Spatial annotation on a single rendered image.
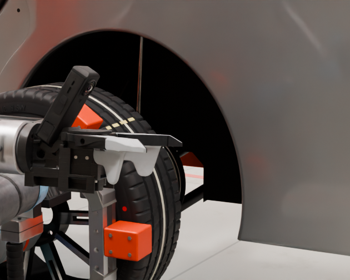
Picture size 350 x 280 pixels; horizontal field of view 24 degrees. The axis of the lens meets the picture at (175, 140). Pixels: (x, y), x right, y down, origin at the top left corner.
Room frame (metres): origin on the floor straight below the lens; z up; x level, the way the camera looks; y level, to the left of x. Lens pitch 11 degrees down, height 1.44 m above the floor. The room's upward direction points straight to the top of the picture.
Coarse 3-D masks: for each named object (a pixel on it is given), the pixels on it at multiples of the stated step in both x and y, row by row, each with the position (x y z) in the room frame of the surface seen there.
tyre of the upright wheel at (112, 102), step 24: (0, 96) 2.03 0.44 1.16; (24, 96) 2.00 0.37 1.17; (48, 96) 1.98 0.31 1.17; (96, 96) 2.08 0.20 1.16; (120, 120) 2.01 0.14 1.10; (168, 168) 2.04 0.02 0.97; (120, 192) 1.88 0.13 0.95; (144, 192) 1.90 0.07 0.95; (168, 192) 2.00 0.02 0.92; (120, 216) 1.88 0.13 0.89; (144, 216) 1.87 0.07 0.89; (168, 216) 1.99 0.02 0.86; (168, 240) 1.99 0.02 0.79; (120, 264) 1.88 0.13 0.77; (144, 264) 1.89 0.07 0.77; (168, 264) 2.06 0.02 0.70
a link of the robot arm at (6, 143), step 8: (8, 120) 1.11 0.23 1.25; (0, 128) 1.09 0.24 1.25; (8, 128) 1.08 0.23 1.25; (16, 128) 1.08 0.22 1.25; (0, 136) 1.08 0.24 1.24; (8, 136) 1.07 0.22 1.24; (16, 136) 1.07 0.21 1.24; (0, 144) 1.08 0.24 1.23; (8, 144) 1.07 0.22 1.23; (16, 144) 1.07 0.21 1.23; (0, 152) 1.07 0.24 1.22; (8, 152) 1.07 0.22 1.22; (16, 152) 1.07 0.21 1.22; (0, 160) 1.07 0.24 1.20; (8, 160) 1.07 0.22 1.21; (16, 160) 1.07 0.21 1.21; (0, 168) 1.08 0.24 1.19; (8, 168) 1.08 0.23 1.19; (16, 168) 1.07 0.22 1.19
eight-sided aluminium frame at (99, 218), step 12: (24, 120) 1.92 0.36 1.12; (36, 120) 1.93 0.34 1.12; (96, 192) 1.81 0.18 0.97; (108, 192) 1.83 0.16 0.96; (96, 204) 1.81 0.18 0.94; (108, 204) 1.83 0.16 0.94; (96, 216) 1.81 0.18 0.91; (108, 216) 1.85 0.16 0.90; (96, 228) 1.81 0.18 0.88; (96, 240) 1.81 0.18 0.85; (96, 252) 1.82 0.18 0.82; (96, 264) 1.81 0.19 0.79; (108, 264) 1.85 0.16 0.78; (96, 276) 1.81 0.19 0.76; (108, 276) 1.82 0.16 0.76
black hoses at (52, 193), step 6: (48, 192) 1.73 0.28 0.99; (54, 192) 1.74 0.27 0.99; (60, 192) 1.76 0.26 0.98; (66, 192) 1.77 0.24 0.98; (48, 198) 1.71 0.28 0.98; (54, 198) 1.72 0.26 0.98; (60, 198) 1.74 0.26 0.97; (66, 198) 1.76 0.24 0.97; (42, 204) 1.71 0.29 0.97; (48, 204) 1.70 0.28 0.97; (54, 204) 1.72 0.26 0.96
